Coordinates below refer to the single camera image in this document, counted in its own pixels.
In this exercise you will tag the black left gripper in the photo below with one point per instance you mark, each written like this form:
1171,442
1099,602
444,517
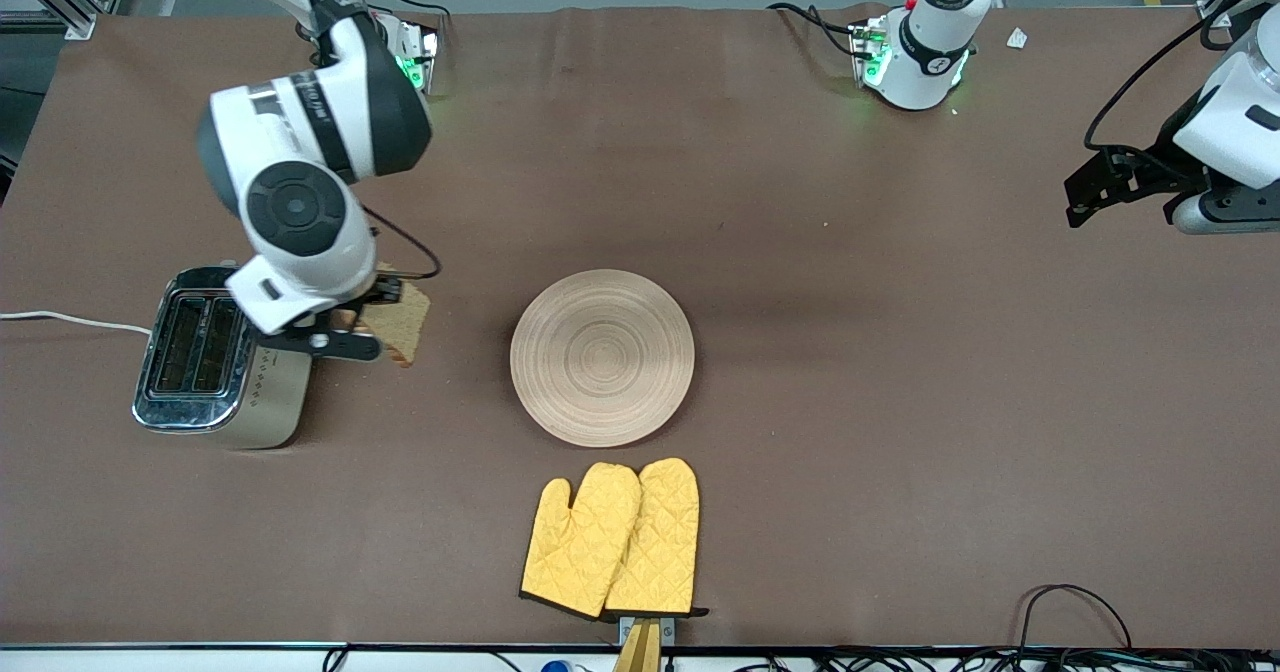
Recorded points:
1166,170

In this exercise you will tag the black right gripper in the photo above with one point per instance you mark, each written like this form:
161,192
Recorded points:
383,294

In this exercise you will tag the brown bread slice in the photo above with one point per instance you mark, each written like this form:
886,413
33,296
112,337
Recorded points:
405,327

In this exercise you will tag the round wooden plate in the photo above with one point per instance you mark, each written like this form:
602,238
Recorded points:
602,357

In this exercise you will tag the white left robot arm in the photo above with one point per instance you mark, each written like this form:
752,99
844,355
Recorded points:
925,52

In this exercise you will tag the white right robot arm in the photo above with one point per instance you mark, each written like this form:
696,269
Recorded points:
300,212

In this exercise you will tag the beige chrome two-slot toaster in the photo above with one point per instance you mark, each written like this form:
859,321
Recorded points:
265,407

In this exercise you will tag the small white paper scrap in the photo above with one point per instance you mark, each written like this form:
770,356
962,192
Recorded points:
1017,38

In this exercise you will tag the brown table cover sheet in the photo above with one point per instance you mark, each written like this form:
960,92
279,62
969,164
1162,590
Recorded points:
800,252

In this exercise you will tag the yellow quilted oven mitt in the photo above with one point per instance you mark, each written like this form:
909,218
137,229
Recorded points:
575,542
660,542

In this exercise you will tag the small blue cap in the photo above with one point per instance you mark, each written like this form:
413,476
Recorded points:
560,666

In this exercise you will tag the yellow wooden stick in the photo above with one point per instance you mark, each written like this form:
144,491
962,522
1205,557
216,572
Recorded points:
640,652

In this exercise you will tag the small metal bracket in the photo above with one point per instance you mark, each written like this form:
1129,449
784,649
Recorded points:
665,627

